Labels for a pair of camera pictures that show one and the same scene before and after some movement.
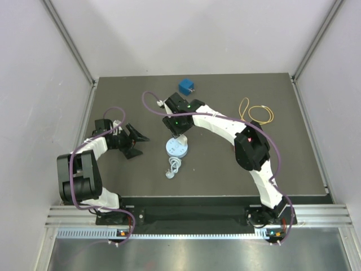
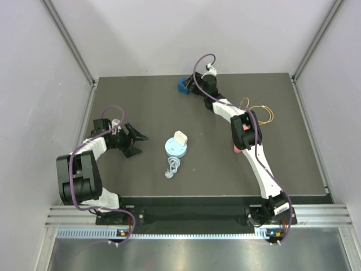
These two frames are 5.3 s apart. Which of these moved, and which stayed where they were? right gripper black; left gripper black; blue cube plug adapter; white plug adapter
Moved: right gripper black
Stayed: blue cube plug adapter; white plug adapter; left gripper black
